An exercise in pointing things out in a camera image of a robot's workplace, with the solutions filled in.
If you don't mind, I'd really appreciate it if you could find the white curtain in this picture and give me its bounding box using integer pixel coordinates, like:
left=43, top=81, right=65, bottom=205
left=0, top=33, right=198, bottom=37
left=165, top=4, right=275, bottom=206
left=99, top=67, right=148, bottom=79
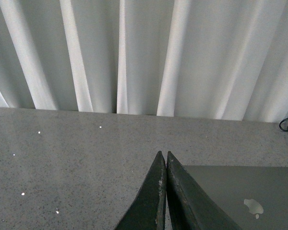
left=0, top=0, right=288, bottom=122

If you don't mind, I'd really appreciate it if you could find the grey laptop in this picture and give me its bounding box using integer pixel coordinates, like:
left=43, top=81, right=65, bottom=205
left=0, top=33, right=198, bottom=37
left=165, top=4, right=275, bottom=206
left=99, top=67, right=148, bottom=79
left=184, top=165, right=288, bottom=230

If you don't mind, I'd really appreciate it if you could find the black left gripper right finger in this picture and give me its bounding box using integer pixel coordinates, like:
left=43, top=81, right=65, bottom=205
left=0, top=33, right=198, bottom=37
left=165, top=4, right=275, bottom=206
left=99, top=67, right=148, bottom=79
left=167, top=151, right=241, bottom=230

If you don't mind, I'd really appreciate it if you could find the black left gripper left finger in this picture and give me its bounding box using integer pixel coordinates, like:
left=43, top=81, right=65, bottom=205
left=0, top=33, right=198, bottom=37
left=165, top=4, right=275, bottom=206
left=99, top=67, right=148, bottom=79
left=115, top=151, right=167, bottom=230

